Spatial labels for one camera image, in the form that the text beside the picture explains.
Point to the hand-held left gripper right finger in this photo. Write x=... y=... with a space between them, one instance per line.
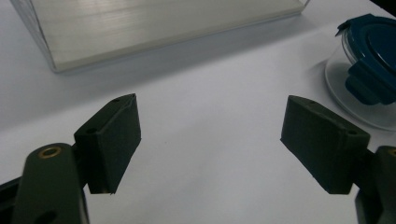
x=323 y=146

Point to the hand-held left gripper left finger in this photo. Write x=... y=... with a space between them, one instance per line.
x=106 y=146

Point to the glass container with blue lid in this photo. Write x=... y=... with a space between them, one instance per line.
x=367 y=65

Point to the clear plastic storage box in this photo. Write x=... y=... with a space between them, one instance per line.
x=155 y=28

